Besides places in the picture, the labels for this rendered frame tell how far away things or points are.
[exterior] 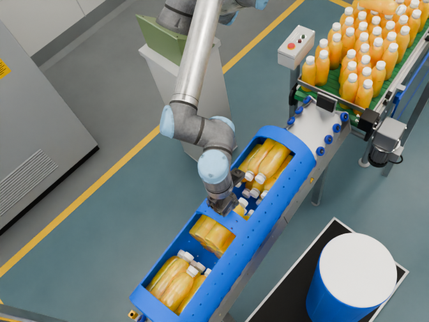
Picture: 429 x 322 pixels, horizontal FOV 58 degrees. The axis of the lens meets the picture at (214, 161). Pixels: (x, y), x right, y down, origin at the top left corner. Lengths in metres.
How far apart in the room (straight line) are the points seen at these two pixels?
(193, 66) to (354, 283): 0.98
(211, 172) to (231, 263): 0.45
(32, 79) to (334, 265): 1.99
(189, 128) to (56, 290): 2.07
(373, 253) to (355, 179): 1.33
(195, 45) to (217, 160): 0.37
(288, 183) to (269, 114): 1.66
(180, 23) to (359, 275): 1.38
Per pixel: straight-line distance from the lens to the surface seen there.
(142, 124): 3.32
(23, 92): 2.65
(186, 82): 1.21
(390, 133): 2.10
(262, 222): 1.50
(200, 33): 1.29
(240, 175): 1.35
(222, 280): 1.45
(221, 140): 1.18
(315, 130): 1.97
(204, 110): 2.39
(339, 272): 1.60
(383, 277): 1.62
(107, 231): 2.98
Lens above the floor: 2.58
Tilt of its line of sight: 60 degrees down
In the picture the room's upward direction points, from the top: 17 degrees counter-clockwise
